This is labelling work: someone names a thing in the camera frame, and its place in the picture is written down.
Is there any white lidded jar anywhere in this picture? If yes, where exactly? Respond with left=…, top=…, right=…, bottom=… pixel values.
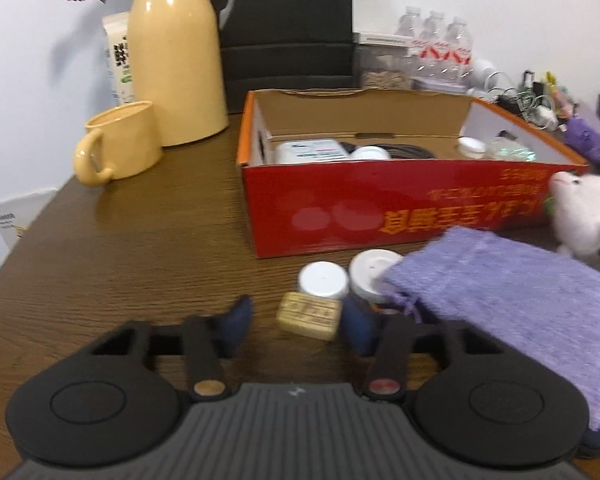
left=297, top=261, right=350, bottom=301

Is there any white round slotted lid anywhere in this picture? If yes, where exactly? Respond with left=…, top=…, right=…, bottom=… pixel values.
left=349, top=250, right=405, bottom=305

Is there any yellow white plush toy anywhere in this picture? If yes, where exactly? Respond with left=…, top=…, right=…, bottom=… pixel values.
left=547, top=170, right=600, bottom=261

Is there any clear food container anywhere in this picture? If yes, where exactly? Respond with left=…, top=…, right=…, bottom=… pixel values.
left=354, top=42, right=416, bottom=90

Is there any purple fabric pouch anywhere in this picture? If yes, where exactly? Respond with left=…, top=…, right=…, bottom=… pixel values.
left=382, top=226, right=600, bottom=433

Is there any grey braided cable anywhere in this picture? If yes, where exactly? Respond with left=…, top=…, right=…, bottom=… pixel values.
left=342, top=142, right=436, bottom=161

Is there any small white desk fan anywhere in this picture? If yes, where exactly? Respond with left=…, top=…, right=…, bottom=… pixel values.
left=470, top=59, right=501, bottom=91

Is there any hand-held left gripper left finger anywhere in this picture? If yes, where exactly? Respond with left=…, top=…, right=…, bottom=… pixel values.
left=87, top=295, right=255, bottom=403

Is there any yellow thermos jug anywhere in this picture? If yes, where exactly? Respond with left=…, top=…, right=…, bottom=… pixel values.
left=126, top=0, right=237, bottom=147

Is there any colourful snack packet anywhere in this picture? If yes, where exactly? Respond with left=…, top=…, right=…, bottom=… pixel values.
left=545, top=72, right=573, bottom=111

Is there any yellow mug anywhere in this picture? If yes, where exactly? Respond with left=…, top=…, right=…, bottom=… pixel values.
left=73, top=101, right=164, bottom=187

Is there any flat white card box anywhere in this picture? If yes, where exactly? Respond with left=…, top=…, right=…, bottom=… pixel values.
left=354, top=32, right=413, bottom=46

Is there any beige rectangular block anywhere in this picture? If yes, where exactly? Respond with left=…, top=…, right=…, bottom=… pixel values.
left=276, top=291, right=343, bottom=342

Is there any black paper bag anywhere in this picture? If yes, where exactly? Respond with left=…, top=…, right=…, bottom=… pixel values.
left=215, top=0, right=357, bottom=115

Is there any white plastic bottle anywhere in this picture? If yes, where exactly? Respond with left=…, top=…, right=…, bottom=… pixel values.
left=274, top=138, right=392, bottom=165

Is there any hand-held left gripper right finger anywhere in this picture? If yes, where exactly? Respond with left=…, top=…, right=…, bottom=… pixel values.
left=342, top=304, right=492, bottom=402

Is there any white ribbed bottle cap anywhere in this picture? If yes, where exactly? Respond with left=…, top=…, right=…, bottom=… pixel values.
left=456, top=136, right=487, bottom=161

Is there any iridescent plastic bag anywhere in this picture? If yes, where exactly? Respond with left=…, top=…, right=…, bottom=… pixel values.
left=485, top=130, right=537, bottom=162

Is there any red cardboard box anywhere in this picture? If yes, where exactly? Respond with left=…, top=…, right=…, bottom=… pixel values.
left=236, top=87, right=591, bottom=260

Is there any white flat carton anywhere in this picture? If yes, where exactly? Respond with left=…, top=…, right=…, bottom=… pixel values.
left=0, top=187, right=58, bottom=248

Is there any white milk carton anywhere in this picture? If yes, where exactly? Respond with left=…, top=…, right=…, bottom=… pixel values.
left=102, top=11, right=137, bottom=106

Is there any purple plastic bag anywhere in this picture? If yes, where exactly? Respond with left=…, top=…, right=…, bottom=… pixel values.
left=562, top=117, right=600, bottom=163

